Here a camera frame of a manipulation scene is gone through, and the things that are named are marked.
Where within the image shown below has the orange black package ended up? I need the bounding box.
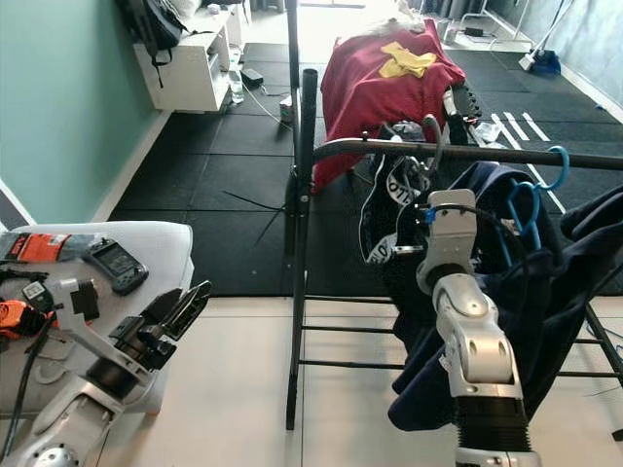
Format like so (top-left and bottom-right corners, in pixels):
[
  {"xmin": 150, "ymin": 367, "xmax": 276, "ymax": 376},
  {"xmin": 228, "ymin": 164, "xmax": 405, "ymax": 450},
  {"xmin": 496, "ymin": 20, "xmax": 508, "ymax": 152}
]
[{"xmin": 5, "ymin": 232, "xmax": 71, "ymax": 264}]

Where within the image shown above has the grey plastic hanger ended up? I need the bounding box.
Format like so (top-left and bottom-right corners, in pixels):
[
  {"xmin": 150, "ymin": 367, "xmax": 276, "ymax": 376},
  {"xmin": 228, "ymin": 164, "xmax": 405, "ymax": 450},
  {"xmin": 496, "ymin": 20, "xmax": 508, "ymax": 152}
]
[{"xmin": 417, "ymin": 114, "xmax": 447, "ymax": 178}]

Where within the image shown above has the black backpack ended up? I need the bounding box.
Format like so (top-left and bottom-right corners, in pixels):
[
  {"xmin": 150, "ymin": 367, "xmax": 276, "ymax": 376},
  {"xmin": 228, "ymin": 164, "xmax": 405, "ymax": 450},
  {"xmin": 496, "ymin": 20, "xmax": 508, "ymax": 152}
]
[{"xmin": 119, "ymin": 0, "xmax": 186, "ymax": 89}]

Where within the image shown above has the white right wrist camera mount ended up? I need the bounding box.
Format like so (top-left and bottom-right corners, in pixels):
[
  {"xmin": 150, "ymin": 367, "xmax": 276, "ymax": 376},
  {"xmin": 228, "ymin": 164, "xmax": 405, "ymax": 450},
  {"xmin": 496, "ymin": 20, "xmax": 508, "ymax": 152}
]
[{"xmin": 416, "ymin": 189, "xmax": 479, "ymax": 293}]

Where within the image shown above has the blue mop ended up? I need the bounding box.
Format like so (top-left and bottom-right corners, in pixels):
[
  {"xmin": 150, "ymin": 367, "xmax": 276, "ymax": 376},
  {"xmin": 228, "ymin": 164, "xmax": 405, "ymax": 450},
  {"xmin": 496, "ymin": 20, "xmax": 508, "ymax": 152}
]
[{"xmin": 519, "ymin": 0, "xmax": 577, "ymax": 77}]

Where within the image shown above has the white shelf unit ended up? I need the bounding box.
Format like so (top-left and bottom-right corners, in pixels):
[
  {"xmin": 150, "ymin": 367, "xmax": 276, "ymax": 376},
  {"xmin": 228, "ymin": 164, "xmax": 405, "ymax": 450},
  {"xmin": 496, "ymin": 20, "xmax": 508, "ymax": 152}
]
[{"xmin": 134, "ymin": 10, "xmax": 244, "ymax": 113}]

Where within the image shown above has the red cloth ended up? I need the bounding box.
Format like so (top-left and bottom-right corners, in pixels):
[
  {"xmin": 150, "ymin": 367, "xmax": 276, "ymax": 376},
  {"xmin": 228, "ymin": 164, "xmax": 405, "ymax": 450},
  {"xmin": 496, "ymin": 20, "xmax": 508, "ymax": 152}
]
[{"xmin": 313, "ymin": 19, "xmax": 466, "ymax": 191}]

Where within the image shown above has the black handheld device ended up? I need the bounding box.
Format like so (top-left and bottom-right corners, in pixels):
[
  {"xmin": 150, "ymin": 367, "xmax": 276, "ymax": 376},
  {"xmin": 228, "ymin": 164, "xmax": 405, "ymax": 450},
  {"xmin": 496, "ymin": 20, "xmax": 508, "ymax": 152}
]
[{"xmin": 83, "ymin": 238, "xmax": 149, "ymax": 295}]

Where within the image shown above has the orange black tool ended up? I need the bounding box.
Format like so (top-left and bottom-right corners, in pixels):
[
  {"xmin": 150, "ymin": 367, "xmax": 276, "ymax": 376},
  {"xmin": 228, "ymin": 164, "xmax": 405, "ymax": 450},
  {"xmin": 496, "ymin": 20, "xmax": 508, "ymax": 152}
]
[{"xmin": 0, "ymin": 300, "xmax": 33, "ymax": 341}]

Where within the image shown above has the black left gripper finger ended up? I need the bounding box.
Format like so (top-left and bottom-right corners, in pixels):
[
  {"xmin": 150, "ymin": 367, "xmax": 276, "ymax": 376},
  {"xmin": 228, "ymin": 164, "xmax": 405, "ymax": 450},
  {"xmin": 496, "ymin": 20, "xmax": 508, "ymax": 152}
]
[
  {"xmin": 139, "ymin": 288, "xmax": 185, "ymax": 333},
  {"xmin": 168, "ymin": 280, "xmax": 214, "ymax": 341}
]

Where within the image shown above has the thin black pole stand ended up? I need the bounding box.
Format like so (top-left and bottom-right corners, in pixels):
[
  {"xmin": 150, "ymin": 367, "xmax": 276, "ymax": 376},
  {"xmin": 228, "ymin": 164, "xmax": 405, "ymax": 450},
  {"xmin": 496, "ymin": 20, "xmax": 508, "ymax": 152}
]
[{"xmin": 285, "ymin": 0, "xmax": 363, "ymax": 181}]

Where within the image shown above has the yellow cloth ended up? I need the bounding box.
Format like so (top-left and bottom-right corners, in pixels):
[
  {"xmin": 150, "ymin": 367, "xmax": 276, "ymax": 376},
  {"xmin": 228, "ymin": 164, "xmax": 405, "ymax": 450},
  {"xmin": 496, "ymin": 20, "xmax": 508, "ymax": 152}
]
[{"xmin": 378, "ymin": 41, "xmax": 437, "ymax": 79}]

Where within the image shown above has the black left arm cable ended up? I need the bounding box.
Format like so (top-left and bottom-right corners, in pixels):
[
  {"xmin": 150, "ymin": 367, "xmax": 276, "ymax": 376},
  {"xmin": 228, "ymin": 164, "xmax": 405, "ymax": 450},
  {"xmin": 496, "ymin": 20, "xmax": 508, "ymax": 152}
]
[{"xmin": 0, "ymin": 334, "xmax": 59, "ymax": 458}]

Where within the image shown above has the blue plastic hanger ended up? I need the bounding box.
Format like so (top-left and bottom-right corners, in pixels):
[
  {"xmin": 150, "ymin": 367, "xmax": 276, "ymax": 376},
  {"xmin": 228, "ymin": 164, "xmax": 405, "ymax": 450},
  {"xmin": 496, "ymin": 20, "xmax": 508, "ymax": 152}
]
[{"xmin": 492, "ymin": 144, "xmax": 572, "ymax": 269}]

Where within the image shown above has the grey padded ottoman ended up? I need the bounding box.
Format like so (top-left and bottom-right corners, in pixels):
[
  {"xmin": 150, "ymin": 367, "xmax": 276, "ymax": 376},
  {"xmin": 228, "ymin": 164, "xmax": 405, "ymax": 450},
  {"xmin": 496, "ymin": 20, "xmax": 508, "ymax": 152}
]
[{"xmin": 0, "ymin": 221, "xmax": 194, "ymax": 414}]

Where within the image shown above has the black metal clothes rack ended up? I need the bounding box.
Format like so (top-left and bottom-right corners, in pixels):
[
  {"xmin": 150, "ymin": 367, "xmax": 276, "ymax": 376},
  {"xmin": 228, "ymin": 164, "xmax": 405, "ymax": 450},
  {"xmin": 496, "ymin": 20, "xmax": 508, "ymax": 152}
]
[{"xmin": 282, "ymin": 68, "xmax": 623, "ymax": 431}]

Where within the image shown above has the black garment with white print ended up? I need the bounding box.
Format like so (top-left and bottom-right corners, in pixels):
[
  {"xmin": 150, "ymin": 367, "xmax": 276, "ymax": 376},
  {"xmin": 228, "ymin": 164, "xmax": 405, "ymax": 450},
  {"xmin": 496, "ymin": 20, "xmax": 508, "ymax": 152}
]
[{"xmin": 356, "ymin": 122, "xmax": 446, "ymax": 295}]

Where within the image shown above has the navy blue garment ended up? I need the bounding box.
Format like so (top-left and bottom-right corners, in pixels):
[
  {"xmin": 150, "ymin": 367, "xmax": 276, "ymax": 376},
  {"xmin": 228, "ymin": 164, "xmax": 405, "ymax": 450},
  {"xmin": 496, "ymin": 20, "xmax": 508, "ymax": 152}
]
[{"xmin": 385, "ymin": 161, "xmax": 623, "ymax": 434}]

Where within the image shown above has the clear plastic bottle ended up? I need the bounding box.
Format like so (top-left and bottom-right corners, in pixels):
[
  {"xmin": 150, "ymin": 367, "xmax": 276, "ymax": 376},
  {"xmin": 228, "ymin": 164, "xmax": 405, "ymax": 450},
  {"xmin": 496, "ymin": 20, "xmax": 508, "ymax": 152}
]
[{"xmin": 227, "ymin": 54, "xmax": 244, "ymax": 103}]

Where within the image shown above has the white plastic bag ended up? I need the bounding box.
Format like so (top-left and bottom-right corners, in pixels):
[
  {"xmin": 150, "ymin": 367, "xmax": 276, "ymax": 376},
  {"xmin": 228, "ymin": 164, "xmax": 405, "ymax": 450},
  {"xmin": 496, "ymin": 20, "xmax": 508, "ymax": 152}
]
[{"xmin": 164, "ymin": 0, "xmax": 203, "ymax": 22}]

